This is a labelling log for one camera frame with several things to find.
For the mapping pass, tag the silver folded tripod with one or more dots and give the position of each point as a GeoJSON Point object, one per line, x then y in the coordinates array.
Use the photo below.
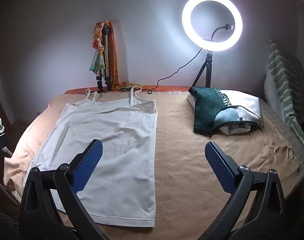
{"type": "Point", "coordinates": [106, 55]}

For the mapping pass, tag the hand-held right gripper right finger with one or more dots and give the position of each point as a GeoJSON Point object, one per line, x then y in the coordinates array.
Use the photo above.
{"type": "Point", "coordinates": [218, 167]}

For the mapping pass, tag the colourful printed scarf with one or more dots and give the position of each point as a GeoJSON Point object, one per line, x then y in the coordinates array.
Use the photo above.
{"type": "Point", "coordinates": [96, 60]}

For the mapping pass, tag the orange hanging cloth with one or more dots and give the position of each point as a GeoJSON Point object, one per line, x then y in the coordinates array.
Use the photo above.
{"type": "Point", "coordinates": [113, 55]}

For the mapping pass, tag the green and white pillow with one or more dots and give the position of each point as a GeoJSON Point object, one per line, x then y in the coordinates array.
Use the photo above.
{"type": "Point", "coordinates": [207, 110]}

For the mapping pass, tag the floral patterned cloth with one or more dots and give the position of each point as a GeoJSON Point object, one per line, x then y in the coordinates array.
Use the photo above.
{"type": "Point", "coordinates": [128, 86]}

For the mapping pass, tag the orange bedsheet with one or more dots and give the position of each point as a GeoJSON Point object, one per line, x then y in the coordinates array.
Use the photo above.
{"type": "Point", "coordinates": [167, 88]}

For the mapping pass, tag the gooseneck phone holder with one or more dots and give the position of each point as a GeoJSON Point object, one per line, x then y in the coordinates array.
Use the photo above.
{"type": "Point", "coordinates": [228, 27]}

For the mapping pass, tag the beige blanket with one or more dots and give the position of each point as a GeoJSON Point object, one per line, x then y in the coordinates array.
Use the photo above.
{"type": "Point", "coordinates": [187, 160]}

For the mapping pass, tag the green striped cushion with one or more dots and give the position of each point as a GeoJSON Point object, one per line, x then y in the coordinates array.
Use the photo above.
{"type": "Point", "coordinates": [279, 80]}

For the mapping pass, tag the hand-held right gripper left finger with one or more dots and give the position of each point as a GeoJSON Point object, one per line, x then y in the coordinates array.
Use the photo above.
{"type": "Point", "coordinates": [91, 165]}

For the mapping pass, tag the white camisole top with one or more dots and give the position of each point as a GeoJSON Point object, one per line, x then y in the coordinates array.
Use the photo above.
{"type": "Point", "coordinates": [111, 135]}

